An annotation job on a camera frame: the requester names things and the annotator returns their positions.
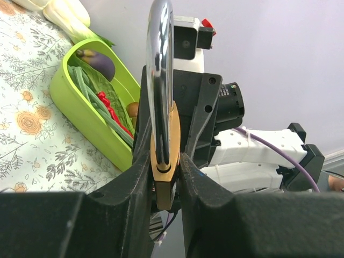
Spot green long beans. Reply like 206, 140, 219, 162
67, 65, 133, 148

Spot green plastic basket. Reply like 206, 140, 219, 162
49, 39, 140, 171

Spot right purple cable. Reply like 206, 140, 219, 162
233, 127, 321, 194

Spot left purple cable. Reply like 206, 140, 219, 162
153, 211, 178, 247

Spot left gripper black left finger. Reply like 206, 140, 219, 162
1, 152, 152, 257

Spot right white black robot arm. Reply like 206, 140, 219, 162
149, 73, 306, 198

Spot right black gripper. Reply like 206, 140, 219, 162
132, 66, 245, 172

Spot brown mushroom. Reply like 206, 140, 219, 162
126, 102, 139, 118

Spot purple cable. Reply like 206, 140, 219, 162
233, 127, 321, 194
153, 211, 178, 247

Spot red chili pepper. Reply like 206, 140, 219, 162
96, 91, 134, 139

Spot purple eggplant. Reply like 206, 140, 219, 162
76, 49, 116, 82

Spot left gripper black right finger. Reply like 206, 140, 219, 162
180, 153, 343, 257

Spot large brass padlock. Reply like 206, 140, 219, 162
146, 1, 181, 210

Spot floral table mat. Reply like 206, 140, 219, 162
1, 1, 120, 193

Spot green white napa cabbage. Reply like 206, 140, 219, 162
13, 0, 50, 11

